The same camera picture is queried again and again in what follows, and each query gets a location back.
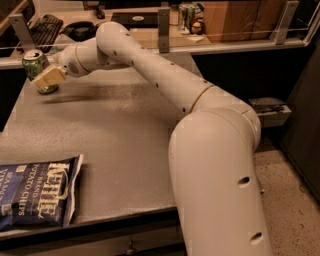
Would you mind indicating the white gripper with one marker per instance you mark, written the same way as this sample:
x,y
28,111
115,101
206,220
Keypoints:
x,y
67,62

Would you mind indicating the green soda can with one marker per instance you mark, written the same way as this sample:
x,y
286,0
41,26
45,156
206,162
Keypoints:
x,y
34,62

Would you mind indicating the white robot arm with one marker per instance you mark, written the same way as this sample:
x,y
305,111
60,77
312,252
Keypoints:
x,y
211,149

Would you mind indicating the silver can on desk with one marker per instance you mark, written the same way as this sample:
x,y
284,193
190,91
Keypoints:
x,y
186,13

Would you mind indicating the black keyboard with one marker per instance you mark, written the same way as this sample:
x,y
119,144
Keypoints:
x,y
45,31

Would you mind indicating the black headphones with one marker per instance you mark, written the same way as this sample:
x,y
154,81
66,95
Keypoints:
x,y
80,31

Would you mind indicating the black laptop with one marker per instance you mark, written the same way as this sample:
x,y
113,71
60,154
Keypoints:
x,y
136,19

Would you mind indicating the blue kettle chips bag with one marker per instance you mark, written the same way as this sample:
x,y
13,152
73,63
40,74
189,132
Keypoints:
x,y
38,193

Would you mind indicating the small round brown object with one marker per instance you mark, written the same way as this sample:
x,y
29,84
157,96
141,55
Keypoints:
x,y
197,28

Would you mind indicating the grey desk drawer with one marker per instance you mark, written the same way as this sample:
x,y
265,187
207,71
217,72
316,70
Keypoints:
x,y
156,234

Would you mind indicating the brown cardboard box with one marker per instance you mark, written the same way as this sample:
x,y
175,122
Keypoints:
x,y
241,20

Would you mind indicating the grey metal bracket left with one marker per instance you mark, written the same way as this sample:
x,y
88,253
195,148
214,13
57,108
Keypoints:
x,y
22,31

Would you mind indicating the grey metal bracket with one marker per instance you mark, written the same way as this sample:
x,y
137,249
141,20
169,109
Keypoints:
x,y
163,29
22,31
280,33

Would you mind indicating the grey metal bracket middle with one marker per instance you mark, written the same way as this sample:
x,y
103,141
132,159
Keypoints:
x,y
163,29

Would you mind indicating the grey metal bracket right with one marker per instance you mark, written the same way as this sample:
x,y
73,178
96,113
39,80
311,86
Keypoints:
x,y
280,33

